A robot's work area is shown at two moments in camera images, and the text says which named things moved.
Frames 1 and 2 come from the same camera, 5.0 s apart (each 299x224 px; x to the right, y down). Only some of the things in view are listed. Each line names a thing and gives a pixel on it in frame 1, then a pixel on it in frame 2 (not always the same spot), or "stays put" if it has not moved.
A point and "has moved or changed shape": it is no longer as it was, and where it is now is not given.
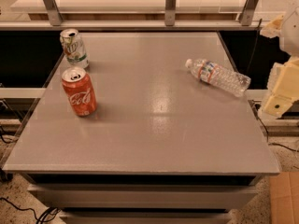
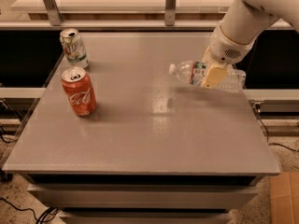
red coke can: [80, 91] stays put
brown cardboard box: [284, 198] stays put
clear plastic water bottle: [220, 77] has moved or changed shape
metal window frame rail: [56, 22] stays put
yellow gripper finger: [277, 105] -> [214, 77]
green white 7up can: [74, 48] stays put
